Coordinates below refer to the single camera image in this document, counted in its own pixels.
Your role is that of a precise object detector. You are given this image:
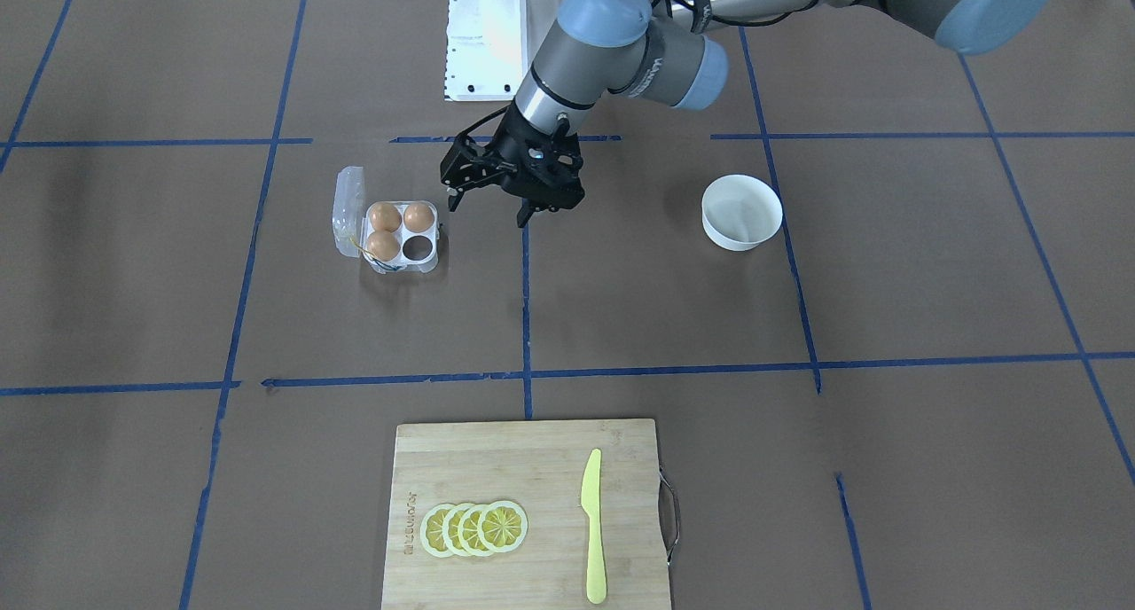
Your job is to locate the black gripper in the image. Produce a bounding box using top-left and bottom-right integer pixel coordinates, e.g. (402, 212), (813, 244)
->
(449, 105), (583, 229)

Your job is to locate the brown egg from bowl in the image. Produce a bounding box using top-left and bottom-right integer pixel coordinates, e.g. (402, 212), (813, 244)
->
(402, 201), (436, 234)

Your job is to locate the clear plastic egg carton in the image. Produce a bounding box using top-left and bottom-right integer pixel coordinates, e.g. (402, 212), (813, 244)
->
(330, 166), (442, 274)

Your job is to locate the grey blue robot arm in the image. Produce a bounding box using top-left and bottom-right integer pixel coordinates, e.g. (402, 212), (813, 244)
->
(439, 0), (1046, 229)

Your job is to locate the brown egg rear carton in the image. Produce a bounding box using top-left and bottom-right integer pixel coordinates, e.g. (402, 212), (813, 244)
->
(365, 202), (403, 231)

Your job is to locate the brown egg carton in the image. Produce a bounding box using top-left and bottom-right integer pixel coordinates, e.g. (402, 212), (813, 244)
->
(364, 231), (401, 262)
(365, 202), (403, 231)

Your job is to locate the brown egg front carton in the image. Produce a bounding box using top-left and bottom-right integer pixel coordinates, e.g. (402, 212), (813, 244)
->
(364, 231), (401, 262)

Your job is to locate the white ceramic bowl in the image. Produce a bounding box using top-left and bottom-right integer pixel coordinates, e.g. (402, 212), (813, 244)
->
(701, 174), (784, 252)

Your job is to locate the yellow plastic knife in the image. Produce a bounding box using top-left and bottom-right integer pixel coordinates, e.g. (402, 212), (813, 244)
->
(580, 448), (607, 605)

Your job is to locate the bamboo cutting board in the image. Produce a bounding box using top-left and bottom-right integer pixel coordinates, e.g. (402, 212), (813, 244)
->
(381, 418), (672, 609)

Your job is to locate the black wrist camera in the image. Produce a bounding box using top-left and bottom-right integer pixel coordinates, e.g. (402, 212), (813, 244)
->
(505, 162), (585, 214)

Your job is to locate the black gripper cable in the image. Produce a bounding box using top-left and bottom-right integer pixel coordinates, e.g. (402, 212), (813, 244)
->
(442, 109), (511, 190)

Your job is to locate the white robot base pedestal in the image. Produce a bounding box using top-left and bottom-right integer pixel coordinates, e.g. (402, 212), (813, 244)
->
(443, 0), (563, 102)

